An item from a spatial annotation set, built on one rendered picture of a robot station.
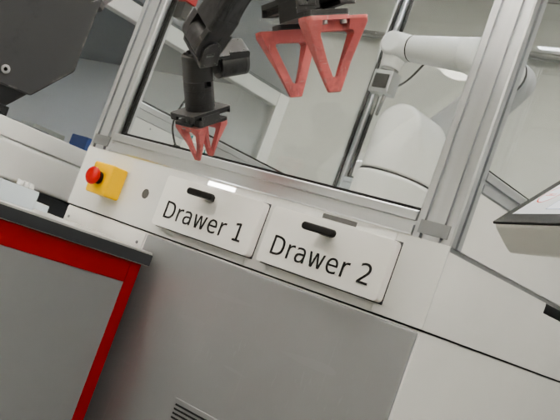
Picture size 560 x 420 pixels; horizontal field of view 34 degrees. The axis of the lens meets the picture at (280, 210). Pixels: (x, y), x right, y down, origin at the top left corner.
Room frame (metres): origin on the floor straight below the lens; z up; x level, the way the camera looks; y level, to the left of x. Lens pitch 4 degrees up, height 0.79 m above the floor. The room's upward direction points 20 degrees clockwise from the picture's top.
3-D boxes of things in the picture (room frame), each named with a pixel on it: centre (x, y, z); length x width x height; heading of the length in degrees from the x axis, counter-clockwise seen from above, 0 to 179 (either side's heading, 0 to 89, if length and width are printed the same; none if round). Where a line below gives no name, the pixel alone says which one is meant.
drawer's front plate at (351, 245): (1.63, -0.10, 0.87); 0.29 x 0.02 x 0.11; 49
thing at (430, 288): (2.18, -0.22, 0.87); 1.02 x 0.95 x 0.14; 49
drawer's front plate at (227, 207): (1.84, 0.13, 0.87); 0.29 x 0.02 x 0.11; 49
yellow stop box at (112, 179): (2.05, 0.39, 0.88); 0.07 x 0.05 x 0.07; 49
